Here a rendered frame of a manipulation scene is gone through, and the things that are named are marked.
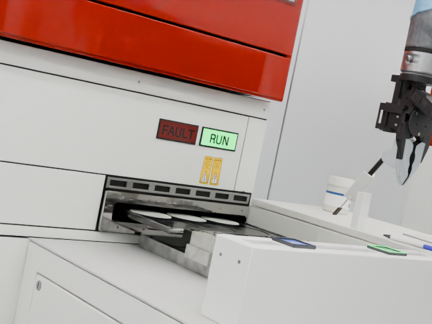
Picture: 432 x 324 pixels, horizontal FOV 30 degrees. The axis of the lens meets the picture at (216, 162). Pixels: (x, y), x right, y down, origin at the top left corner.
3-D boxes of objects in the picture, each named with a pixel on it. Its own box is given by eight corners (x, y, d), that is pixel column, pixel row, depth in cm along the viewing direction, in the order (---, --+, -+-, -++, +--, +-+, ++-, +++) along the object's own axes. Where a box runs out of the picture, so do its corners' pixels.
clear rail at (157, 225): (81, 198, 199) (83, 193, 199) (87, 199, 200) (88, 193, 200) (168, 234, 170) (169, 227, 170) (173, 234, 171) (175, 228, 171)
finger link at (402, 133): (404, 160, 157) (414, 116, 156) (412, 161, 156) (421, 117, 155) (389, 157, 154) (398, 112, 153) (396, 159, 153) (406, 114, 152)
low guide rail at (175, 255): (138, 246, 188) (141, 234, 188) (145, 247, 190) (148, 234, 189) (285, 313, 150) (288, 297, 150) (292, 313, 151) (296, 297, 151)
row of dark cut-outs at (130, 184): (104, 186, 183) (106, 176, 183) (246, 203, 211) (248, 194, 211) (105, 187, 183) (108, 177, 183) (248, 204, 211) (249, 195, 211)
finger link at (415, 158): (392, 182, 162) (402, 137, 162) (416, 188, 158) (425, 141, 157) (382, 180, 160) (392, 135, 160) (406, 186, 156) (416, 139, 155)
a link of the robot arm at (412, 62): (450, 60, 156) (425, 51, 151) (445, 83, 156) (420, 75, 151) (419, 57, 162) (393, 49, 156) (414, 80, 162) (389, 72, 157)
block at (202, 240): (189, 243, 170) (191, 229, 169) (201, 244, 172) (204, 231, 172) (213, 253, 163) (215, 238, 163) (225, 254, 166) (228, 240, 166)
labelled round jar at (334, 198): (317, 208, 219) (324, 173, 218) (333, 210, 223) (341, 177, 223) (335, 213, 213) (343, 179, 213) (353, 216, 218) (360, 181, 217)
